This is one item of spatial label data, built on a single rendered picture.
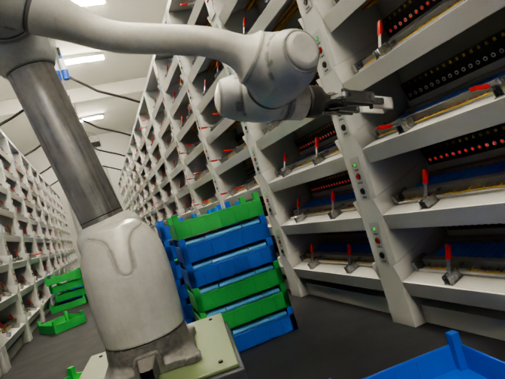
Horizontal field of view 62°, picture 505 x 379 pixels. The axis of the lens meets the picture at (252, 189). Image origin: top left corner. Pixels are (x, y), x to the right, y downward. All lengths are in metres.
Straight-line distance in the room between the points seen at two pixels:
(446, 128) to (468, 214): 0.19
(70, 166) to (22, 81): 0.21
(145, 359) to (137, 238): 0.21
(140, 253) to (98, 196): 0.25
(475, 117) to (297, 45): 0.38
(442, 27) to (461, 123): 0.19
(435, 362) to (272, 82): 0.65
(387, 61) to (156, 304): 0.74
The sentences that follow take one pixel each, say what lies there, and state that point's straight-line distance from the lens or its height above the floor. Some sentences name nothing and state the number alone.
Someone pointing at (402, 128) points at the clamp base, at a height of 0.52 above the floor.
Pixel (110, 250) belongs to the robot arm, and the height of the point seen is 0.44.
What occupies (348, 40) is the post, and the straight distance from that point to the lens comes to 1.28.
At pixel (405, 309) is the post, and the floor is 0.05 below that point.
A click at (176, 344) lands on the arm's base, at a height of 0.24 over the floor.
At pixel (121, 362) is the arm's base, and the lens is 0.84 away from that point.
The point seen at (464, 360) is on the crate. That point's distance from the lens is 1.02.
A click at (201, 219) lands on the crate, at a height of 0.44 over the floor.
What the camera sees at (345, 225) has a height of 0.29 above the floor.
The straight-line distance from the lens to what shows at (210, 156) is 2.49.
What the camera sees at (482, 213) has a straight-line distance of 0.98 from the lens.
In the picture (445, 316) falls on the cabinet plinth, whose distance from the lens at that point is 1.24.
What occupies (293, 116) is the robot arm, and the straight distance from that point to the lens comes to 0.97.
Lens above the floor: 0.46
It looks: 1 degrees up
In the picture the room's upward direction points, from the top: 16 degrees counter-clockwise
